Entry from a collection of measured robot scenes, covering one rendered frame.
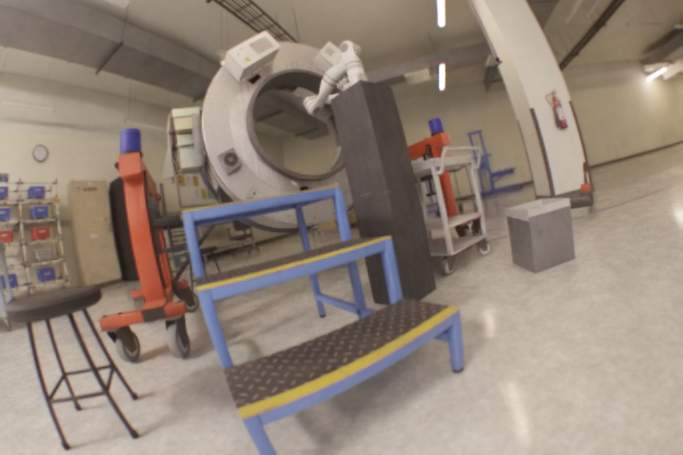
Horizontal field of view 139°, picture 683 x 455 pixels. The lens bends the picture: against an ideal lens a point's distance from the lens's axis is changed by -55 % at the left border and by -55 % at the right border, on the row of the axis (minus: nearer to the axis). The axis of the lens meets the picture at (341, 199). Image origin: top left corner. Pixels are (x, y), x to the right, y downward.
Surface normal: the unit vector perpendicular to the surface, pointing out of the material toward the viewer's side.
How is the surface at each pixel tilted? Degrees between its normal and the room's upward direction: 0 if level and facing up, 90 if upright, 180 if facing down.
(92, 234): 90
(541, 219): 90
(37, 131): 90
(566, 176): 90
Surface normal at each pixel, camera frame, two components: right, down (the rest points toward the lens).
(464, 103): -0.33, 0.03
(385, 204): -0.75, 0.13
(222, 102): 0.51, -0.15
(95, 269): 0.92, -0.22
